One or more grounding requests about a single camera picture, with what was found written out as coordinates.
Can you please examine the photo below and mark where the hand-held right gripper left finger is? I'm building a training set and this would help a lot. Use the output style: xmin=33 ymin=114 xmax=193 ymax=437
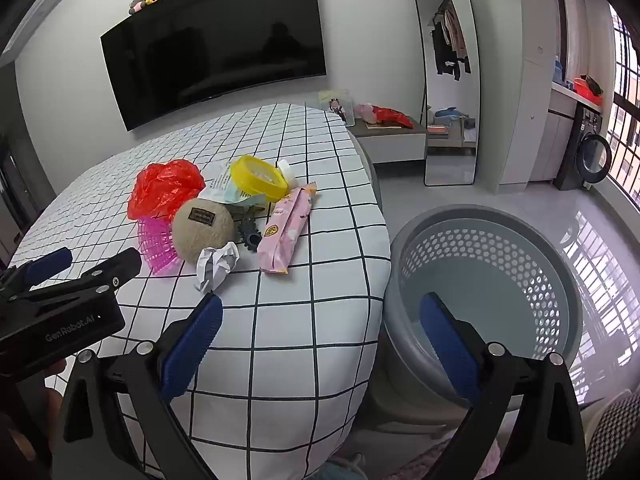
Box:
xmin=52 ymin=292 xmax=224 ymax=480

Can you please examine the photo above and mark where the red plastic bag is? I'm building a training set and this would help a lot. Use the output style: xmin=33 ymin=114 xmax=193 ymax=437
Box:
xmin=127 ymin=159 xmax=206 ymax=221

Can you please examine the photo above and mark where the black window grille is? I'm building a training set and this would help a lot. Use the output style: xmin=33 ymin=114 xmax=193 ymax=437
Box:
xmin=602 ymin=2 xmax=640 ymax=211

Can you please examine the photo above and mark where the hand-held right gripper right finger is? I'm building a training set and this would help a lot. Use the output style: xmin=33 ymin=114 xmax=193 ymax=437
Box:
xmin=419 ymin=291 xmax=587 ymax=480

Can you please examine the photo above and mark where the dark spiky rubber toy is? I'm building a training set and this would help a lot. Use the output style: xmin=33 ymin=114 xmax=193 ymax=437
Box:
xmin=235 ymin=212 xmax=263 ymax=253

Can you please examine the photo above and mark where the dark front-load washing machine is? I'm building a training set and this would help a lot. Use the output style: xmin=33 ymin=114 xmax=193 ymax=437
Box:
xmin=555 ymin=102 xmax=613 ymax=191

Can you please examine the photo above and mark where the low grey cabinet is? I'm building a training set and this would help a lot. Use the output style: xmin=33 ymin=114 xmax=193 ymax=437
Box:
xmin=345 ymin=120 xmax=428 ymax=165

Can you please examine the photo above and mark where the grey perforated laundry basket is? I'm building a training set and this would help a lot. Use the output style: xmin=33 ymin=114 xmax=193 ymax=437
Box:
xmin=382 ymin=203 xmax=585 ymax=401

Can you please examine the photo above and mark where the black framed standing mirror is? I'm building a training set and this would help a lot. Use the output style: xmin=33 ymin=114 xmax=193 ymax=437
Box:
xmin=410 ymin=0 xmax=482 ymax=187

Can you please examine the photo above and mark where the pink wipes packet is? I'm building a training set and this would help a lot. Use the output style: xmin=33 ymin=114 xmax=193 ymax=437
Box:
xmin=257 ymin=181 xmax=318 ymax=275

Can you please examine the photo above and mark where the red bag with yellow print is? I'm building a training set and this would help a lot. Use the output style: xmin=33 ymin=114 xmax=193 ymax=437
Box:
xmin=372 ymin=105 xmax=415 ymax=129

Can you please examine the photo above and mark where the grey cloth strip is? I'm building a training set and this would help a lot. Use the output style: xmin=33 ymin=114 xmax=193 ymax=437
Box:
xmin=227 ymin=201 xmax=268 ymax=218

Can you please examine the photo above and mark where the white paper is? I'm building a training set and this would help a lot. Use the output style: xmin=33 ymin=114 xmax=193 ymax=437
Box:
xmin=195 ymin=241 xmax=241 ymax=293

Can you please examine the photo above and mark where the yellow tape roll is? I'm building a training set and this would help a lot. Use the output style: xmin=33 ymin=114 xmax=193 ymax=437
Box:
xmin=230 ymin=155 xmax=290 ymax=203

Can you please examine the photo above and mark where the white printed flat packet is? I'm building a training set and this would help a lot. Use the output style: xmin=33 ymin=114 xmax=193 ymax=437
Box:
xmin=200 ymin=160 xmax=251 ymax=206

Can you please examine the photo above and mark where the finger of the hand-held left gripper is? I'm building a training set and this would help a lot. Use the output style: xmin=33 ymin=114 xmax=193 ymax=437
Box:
xmin=0 ymin=246 xmax=74 ymax=302
xmin=20 ymin=246 xmax=143 ymax=306

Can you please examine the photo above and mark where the black wall television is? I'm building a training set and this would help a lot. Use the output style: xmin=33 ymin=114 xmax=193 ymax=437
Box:
xmin=100 ymin=0 xmax=330 ymax=132

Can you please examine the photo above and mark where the brown round plush ball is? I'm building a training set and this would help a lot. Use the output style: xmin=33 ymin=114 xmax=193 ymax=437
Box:
xmin=172 ymin=198 xmax=237 ymax=265

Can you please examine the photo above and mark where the tall white cabinet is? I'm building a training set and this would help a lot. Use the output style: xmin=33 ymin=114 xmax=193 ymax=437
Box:
xmin=465 ymin=0 xmax=568 ymax=191

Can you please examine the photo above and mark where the pink plastic mesh basket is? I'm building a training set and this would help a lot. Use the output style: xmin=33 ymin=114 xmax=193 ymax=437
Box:
xmin=137 ymin=214 xmax=180 ymax=276

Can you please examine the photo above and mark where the orange plastic basin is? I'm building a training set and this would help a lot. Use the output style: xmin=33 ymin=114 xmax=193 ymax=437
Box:
xmin=572 ymin=76 xmax=604 ymax=103

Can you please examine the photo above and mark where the white checkered bed sheet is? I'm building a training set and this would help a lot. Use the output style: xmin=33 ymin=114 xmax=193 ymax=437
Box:
xmin=7 ymin=104 xmax=393 ymax=480

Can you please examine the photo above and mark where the houndstooth chair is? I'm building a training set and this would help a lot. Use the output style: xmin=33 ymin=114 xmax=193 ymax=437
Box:
xmin=582 ymin=390 xmax=640 ymax=480

